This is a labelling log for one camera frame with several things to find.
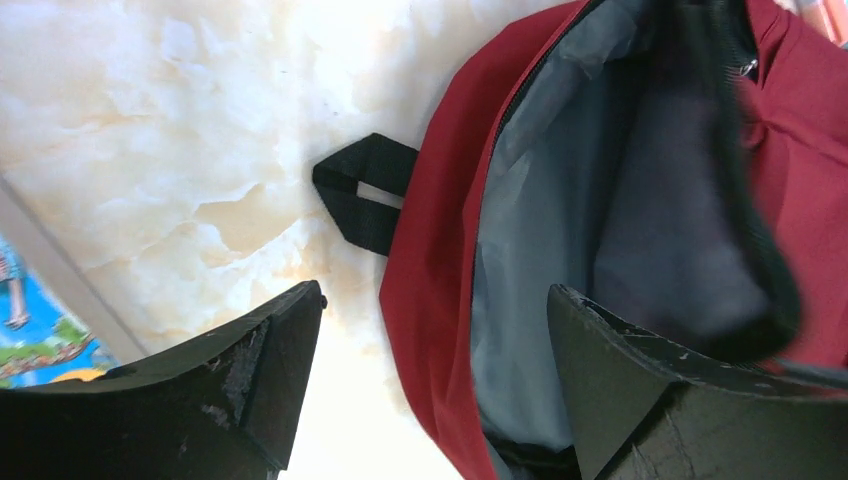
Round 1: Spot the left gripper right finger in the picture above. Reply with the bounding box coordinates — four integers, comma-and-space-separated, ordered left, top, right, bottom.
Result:
547, 285, 847, 480

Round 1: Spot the red backpack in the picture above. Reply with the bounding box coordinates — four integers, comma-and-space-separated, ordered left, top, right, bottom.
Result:
312, 0, 847, 479

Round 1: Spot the colourful treehouse book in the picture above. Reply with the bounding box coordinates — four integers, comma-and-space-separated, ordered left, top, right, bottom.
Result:
1, 239, 118, 389

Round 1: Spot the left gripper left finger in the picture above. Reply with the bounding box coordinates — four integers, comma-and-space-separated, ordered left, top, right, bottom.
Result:
1, 280, 327, 479

